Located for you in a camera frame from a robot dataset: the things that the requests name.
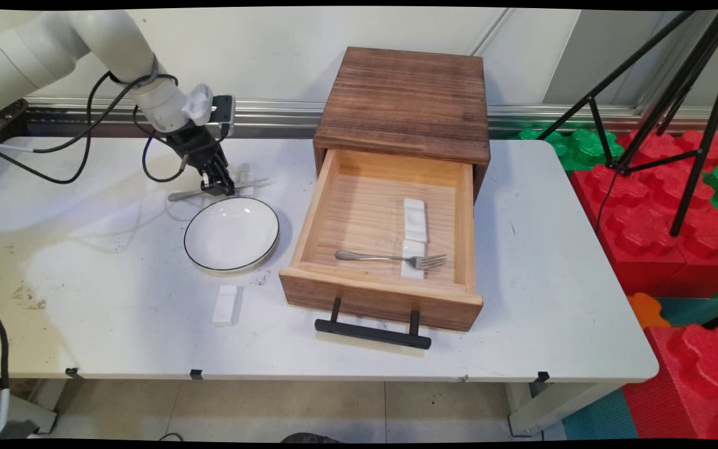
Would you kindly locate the black tripod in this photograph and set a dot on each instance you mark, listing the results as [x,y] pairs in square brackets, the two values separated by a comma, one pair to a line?
[689,81]

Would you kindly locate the white plate with black rim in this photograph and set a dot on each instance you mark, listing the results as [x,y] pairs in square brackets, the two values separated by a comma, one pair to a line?
[232,234]

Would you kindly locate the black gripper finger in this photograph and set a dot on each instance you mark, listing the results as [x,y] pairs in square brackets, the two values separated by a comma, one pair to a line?
[225,181]
[207,182]

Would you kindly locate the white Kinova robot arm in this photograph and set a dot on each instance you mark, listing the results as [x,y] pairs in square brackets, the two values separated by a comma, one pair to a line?
[47,50]

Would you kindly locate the dark woven basket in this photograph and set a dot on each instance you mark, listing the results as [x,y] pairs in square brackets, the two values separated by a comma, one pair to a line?
[0,121]

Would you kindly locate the white table leg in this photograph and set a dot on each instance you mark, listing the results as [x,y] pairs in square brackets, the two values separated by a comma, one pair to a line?
[552,408]

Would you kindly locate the light wooden drawer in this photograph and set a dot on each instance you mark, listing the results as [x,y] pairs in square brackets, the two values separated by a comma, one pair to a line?
[378,218]

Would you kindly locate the teal foam mat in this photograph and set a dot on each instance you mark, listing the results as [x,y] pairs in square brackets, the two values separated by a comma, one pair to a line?
[602,418]

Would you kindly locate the silver fork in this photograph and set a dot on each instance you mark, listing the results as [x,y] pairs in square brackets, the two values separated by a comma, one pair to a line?
[384,257]

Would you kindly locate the black table edge clip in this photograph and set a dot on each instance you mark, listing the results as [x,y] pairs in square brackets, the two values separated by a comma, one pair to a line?
[196,374]
[73,373]
[541,376]

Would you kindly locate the orange foam piece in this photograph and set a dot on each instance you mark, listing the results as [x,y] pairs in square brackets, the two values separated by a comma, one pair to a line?
[646,310]

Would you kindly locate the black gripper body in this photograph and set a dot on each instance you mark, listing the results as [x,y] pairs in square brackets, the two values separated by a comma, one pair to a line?
[197,146]

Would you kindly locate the silver table knife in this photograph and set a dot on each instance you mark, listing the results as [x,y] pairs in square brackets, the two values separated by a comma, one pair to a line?
[184,194]

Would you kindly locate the aluminium wall rail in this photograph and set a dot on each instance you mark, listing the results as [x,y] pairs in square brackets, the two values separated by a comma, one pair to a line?
[284,115]

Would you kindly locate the white ceramic cutlery rest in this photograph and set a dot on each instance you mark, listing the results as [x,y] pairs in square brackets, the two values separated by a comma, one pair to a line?
[416,218]
[226,305]
[412,246]
[246,176]

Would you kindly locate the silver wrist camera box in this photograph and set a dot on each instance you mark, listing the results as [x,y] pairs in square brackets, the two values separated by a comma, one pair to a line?
[223,112]

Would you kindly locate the dark round floor object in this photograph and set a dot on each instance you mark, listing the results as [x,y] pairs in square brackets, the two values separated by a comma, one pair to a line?
[309,438]

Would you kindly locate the dark brown wooden cabinet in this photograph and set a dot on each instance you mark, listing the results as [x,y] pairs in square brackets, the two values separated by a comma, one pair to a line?
[406,100]

